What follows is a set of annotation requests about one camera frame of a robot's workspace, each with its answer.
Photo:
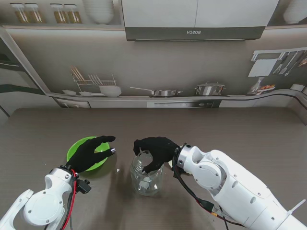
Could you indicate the printed kitchen backdrop poster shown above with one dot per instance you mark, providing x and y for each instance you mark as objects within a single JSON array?
[{"x": 168, "y": 67}]

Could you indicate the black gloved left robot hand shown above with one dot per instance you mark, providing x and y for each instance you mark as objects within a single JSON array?
[{"x": 86, "y": 155}]

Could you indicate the clear glass jar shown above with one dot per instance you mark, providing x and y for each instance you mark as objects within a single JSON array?
[{"x": 147, "y": 184}]

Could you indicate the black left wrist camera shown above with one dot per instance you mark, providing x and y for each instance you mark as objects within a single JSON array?
[{"x": 84, "y": 187}]

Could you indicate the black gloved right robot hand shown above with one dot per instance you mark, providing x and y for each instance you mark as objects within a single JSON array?
[{"x": 163, "y": 149}]

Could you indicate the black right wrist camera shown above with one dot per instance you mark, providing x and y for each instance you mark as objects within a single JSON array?
[{"x": 177, "y": 171}]

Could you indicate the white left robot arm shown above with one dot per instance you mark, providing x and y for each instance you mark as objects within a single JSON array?
[{"x": 45, "y": 208}]

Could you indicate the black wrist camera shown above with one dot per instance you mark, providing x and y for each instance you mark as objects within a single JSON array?
[
  {"x": 84, "y": 187},
  {"x": 177, "y": 171}
]

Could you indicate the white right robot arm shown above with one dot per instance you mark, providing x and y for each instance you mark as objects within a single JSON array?
[{"x": 235, "y": 182}]

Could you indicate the bright green plastic bowl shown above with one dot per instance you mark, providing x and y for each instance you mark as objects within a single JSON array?
[{"x": 76, "y": 147}]

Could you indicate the clear glass jar lid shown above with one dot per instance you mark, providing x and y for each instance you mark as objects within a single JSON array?
[{"x": 145, "y": 159}]

